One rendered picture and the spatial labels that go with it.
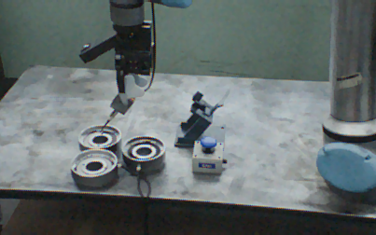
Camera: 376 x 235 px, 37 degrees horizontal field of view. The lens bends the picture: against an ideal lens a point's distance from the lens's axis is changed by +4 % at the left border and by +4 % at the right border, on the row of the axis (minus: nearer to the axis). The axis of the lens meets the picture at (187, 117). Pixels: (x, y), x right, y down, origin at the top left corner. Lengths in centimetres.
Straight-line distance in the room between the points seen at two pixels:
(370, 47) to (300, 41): 193
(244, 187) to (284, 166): 13
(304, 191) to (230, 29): 172
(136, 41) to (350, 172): 54
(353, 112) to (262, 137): 44
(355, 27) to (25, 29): 236
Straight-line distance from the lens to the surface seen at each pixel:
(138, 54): 124
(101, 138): 140
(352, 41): 99
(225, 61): 297
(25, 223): 160
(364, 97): 104
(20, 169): 137
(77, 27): 303
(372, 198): 128
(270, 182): 129
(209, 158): 128
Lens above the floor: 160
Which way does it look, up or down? 32 degrees down
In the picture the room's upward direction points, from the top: 1 degrees clockwise
